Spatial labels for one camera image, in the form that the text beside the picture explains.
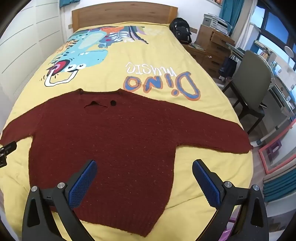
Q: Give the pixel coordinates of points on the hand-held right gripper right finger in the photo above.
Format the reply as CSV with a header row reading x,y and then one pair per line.
x,y
207,185

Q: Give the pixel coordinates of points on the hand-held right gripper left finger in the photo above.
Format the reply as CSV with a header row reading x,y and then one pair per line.
x,y
83,183

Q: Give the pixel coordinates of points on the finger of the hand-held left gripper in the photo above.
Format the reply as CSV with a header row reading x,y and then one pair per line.
x,y
8,148

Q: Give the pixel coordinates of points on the maroon knit sweater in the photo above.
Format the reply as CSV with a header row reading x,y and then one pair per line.
x,y
115,139

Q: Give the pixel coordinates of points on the pink framed mirror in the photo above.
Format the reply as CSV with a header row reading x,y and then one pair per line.
x,y
263,162

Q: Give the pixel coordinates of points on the teal striped cushion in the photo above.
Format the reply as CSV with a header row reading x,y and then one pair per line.
x,y
282,187

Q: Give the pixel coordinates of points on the small purple stool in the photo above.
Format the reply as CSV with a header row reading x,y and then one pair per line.
x,y
274,148

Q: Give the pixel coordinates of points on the white wardrobe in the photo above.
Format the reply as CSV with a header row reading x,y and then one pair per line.
x,y
27,46

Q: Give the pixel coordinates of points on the white desk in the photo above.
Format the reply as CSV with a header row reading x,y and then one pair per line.
x,y
281,97

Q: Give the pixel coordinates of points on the grey chair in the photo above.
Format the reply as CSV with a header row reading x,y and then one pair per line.
x,y
252,74

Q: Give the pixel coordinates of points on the dark blue bag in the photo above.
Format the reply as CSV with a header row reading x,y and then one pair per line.
x,y
227,67

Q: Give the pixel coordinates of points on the wooden drawer cabinet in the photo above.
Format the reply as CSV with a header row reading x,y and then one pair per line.
x,y
217,46

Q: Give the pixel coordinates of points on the yellow printed blanket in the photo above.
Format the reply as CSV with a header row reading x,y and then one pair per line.
x,y
150,53

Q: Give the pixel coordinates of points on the white desk lamp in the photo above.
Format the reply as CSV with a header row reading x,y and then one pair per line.
x,y
289,52

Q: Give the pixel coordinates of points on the black backpack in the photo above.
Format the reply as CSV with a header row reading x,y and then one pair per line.
x,y
181,29

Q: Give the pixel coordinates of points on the grey printer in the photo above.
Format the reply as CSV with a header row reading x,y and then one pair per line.
x,y
215,23

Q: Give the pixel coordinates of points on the window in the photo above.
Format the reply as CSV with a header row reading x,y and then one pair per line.
x,y
275,27

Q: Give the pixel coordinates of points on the wooden headboard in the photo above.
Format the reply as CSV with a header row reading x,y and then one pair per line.
x,y
124,14

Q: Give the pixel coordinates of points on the teal curtain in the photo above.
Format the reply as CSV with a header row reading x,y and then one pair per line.
x,y
233,11

